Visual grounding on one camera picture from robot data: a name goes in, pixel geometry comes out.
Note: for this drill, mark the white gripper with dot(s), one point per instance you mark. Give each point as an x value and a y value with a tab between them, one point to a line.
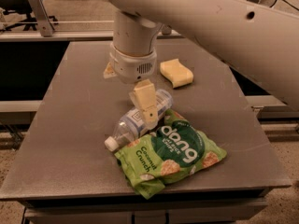
131	66

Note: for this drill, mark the blue plastic water bottle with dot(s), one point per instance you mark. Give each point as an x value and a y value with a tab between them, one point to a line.
131	126

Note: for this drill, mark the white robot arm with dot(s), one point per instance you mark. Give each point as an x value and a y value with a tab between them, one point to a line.
259	42

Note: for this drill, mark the green rice chip bag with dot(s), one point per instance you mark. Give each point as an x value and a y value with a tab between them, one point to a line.
175	151

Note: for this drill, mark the yellow sponge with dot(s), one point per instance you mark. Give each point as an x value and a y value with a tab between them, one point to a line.
178	74

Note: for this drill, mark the black office chair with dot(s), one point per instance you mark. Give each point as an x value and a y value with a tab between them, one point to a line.
21	7

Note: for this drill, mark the middle metal bracket post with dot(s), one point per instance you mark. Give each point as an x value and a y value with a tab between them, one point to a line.
166	30

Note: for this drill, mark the left metal bracket post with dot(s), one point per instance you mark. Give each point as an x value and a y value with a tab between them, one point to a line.
42	18

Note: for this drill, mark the metal rail barrier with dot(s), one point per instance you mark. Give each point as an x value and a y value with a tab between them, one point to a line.
71	36

